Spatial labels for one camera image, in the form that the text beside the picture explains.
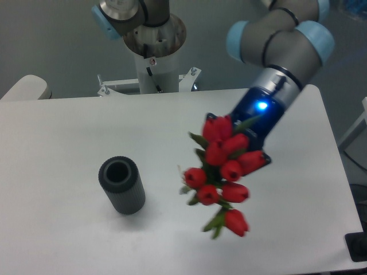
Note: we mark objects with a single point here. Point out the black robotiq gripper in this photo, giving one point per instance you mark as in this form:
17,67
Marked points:
262,104

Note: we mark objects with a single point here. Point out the red tulip bouquet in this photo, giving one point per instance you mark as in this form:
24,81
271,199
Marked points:
225,159

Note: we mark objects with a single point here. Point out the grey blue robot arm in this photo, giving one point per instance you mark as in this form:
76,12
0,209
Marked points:
289,43

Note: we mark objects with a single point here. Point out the dark grey ribbed vase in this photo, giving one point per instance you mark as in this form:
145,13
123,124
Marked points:
120,179

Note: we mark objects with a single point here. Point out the white furniture at right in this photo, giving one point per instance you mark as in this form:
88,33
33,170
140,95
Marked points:
351,134

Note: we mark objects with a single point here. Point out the black device at table edge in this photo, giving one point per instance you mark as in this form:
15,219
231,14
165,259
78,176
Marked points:
356,243

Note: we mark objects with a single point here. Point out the white chair backrest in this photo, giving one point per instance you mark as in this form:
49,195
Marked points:
30,87

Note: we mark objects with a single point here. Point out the white pedestal base frame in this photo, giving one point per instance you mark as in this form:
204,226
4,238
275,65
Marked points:
185,83

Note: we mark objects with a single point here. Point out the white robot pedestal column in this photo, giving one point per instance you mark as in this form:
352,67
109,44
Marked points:
156,49

